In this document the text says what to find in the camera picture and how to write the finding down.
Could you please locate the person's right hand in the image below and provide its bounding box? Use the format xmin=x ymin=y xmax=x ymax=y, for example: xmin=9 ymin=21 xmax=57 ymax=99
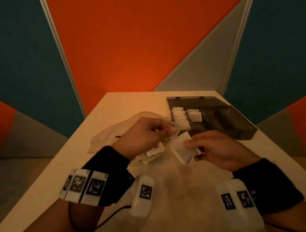
xmin=183 ymin=130 xmax=261 ymax=172

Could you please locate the person's left hand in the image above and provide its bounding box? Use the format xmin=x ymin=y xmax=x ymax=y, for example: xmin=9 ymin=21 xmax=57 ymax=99
xmin=111 ymin=117 xmax=178 ymax=161

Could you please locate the pile of paper tea bags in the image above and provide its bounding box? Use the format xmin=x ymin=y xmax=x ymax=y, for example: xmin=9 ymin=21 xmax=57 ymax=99
xmin=141 ymin=141 xmax=167 ymax=165

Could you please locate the dark compartment organizer box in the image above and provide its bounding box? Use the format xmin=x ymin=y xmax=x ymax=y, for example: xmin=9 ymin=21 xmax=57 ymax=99
xmin=166 ymin=96 xmax=259 ymax=140

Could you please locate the clear plastic bag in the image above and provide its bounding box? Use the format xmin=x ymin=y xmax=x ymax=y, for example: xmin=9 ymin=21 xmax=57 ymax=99
xmin=87 ymin=111 xmax=192 ymax=168

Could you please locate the row of tea bags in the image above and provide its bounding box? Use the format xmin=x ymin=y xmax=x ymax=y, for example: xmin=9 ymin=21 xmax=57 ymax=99
xmin=171 ymin=107 xmax=192 ymax=131

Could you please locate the person's right forearm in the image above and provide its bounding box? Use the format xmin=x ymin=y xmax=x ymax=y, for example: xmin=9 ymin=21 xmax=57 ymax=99
xmin=262 ymin=199 xmax=306 ymax=232

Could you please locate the white marker block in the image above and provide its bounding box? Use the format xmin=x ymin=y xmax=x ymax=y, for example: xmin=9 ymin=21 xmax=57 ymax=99
xmin=59 ymin=168 xmax=109 ymax=207

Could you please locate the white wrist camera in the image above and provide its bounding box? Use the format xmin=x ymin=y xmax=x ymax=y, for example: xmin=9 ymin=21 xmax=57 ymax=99
xmin=130 ymin=175 xmax=155 ymax=217
xmin=216 ymin=178 xmax=266 ymax=232

